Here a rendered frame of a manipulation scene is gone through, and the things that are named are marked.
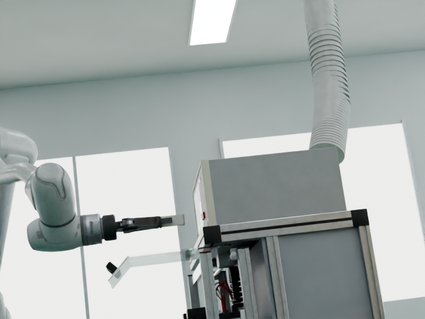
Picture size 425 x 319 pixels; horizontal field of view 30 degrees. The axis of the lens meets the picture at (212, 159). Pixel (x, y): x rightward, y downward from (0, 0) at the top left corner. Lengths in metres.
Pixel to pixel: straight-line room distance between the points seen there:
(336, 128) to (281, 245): 1.52
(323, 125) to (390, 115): 4.10
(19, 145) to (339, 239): 1.18
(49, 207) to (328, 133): 1.67
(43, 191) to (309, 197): 0.73
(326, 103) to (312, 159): 1.40
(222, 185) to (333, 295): 0.43
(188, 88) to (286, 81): 0.93
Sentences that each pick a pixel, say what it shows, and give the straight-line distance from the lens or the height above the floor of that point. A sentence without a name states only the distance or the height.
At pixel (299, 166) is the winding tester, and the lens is 2.25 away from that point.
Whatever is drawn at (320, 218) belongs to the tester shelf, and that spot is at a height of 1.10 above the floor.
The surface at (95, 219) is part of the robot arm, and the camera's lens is 2.29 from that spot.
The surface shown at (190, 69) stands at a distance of 7.37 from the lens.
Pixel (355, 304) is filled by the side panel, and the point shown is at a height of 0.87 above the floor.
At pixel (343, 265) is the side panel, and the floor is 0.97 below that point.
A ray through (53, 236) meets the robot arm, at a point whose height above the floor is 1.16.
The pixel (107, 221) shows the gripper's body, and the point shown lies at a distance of 2.29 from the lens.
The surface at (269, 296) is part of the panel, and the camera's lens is 2.07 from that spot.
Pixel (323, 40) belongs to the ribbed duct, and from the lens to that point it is 3.85.
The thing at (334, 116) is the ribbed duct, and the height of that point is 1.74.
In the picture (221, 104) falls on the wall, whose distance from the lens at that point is 7.35.
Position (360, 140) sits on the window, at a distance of 7.48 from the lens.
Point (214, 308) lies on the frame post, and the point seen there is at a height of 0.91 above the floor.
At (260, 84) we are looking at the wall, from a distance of 7.46.
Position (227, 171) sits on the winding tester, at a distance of 2.21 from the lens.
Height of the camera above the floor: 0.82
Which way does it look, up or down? 13 degrees up
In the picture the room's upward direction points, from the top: 7 degrees counter-clockwise
